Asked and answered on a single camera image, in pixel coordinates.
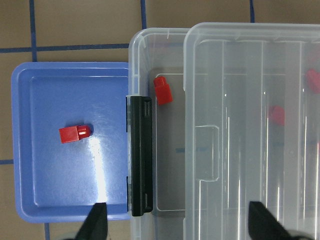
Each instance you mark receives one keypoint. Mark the red block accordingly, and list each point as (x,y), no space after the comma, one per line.
(276,115)
(162,91)
(313,80)
(75,133)

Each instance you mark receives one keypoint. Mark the blue plastic tray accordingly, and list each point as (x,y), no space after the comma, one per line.
(60,182)

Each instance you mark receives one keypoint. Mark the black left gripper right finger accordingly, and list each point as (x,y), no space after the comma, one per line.
(262,225)

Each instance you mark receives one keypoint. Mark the black box latch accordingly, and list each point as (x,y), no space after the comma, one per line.
(139,126)

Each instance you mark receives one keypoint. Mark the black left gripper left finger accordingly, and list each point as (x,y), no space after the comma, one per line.
(95,226)

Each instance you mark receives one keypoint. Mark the clear plastic storage box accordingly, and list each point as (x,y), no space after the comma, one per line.
(156,52)

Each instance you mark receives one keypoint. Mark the clear plastic box lid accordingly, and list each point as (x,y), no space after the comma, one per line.
(234,154)

